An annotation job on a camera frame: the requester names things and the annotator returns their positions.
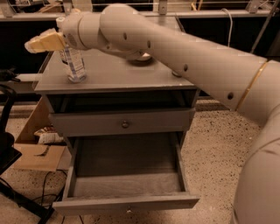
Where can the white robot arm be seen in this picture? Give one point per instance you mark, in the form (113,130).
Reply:
(241,81)

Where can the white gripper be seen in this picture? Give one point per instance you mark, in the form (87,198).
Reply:
(69,31)

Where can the open grey bottom drawer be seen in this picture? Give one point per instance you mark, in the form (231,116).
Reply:
(125,173)

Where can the white bowl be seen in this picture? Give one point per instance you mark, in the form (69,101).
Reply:
(144,57)

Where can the closed grey upper drawer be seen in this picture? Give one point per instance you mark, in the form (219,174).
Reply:
(122,122)

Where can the grey drawer cabinet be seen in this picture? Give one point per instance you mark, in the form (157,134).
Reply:
(115,84)

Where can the blue silver drink can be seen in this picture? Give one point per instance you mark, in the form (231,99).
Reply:
(176,74)

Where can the flat cardboard piece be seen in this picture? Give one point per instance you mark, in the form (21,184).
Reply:
(38,157)

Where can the snack package on floor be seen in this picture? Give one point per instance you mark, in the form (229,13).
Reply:
(48,135)

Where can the clear plastic water bottle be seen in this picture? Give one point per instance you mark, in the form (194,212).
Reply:
(73,61)

